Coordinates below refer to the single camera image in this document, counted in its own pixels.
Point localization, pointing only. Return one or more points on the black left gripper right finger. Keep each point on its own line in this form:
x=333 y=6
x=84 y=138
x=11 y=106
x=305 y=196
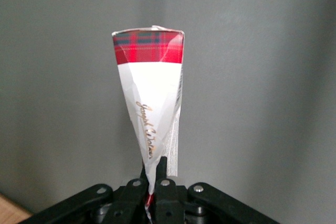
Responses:
x=183 y=203

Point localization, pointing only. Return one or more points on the red tartan cookie box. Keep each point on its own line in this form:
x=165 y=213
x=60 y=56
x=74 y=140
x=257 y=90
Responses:
x=151 y=98

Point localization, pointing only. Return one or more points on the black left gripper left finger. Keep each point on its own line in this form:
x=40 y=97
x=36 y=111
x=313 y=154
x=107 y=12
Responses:
x=110 y=203

